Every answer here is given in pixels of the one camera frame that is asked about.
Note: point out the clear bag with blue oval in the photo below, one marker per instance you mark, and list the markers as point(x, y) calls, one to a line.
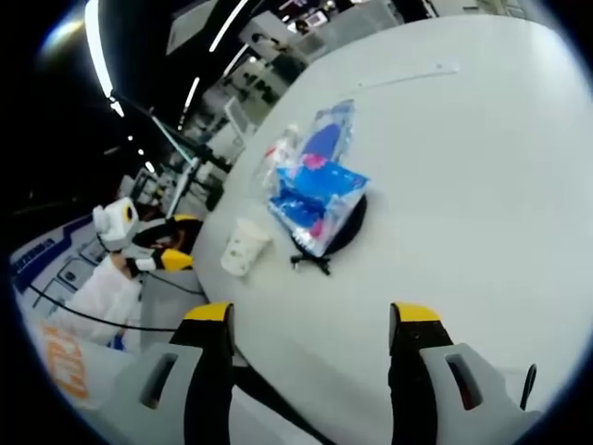
point(331, 134)

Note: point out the white blue-trimmed panel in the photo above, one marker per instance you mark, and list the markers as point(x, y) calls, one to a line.
point(51, 250)

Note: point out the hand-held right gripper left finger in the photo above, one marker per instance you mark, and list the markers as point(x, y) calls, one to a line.
point(162, 385)

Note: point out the clear plastic ruler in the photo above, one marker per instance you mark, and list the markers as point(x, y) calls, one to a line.
point(412, 76)

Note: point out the clear plastic bag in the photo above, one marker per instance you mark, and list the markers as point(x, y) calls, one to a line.
point(280, 157)

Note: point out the black round pad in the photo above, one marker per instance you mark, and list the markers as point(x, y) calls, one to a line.
point(352, 227)

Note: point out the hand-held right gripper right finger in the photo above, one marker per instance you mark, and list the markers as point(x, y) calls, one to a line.
point(431, 398)

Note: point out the ceiling light strip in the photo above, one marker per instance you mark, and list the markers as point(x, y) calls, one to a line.
point(99, 55)
point(229, 25)

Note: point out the white paper cup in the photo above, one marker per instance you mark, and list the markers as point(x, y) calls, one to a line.
point(243, 248)

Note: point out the black clip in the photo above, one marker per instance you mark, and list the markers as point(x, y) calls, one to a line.
point(315, 263)

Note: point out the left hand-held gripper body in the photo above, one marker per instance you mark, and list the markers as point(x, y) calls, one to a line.
point(115, 227)

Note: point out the blue plastic packet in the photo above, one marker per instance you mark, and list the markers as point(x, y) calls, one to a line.
point(315, 199)

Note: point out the white round table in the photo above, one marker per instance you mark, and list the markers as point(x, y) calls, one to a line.
point(440, 185)

